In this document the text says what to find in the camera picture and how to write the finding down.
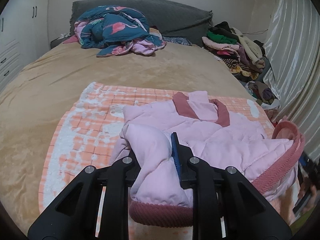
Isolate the cream satin curtain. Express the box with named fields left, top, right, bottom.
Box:
left=264, top=0, right=319, bottom=160

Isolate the white wardrobe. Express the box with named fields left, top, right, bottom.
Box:
left=1, top=0, right=50, bottom=90

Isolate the grey headboard cushion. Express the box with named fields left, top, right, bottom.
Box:
left=68, top=0, right=213, bottom=46

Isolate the pink quilted jacket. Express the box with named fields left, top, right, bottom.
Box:
left=111, top=91, right=305, bottom=228

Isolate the tan bed cover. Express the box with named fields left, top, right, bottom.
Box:
left=1, top=43, right=249, bottom=232

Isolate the orange white cloud blanket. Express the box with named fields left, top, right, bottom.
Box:
left=39, top=82, right=298, bottom=223

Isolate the floral laundry basket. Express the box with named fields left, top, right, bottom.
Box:
left=245, top=81, right=280, bottom=119

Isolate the blue flamingo print quilt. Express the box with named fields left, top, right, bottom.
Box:
left=74, top=5, right=167, bottom=57

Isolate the pile of mixed clothes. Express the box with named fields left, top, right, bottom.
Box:
left=202, top=21, right=270, bottom=83

